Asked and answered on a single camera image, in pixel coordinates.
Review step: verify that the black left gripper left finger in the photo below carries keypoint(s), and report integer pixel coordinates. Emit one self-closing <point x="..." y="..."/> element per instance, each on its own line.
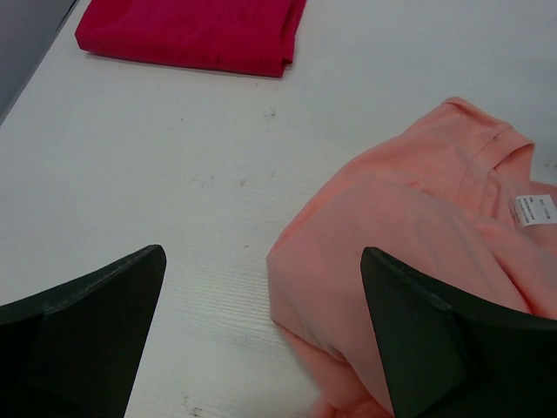
<point x="73" y="350"/>

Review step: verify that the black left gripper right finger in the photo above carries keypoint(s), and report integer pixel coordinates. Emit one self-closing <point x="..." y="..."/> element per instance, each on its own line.
<point x="448" y="353"/>

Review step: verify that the salmon pink t-shirt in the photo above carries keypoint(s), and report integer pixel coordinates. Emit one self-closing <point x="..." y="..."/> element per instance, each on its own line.
<point x="440" y="197"/>

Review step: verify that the folded red t-shirt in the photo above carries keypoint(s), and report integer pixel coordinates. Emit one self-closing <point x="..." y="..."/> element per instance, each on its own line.
<point x="255" y="38"/>

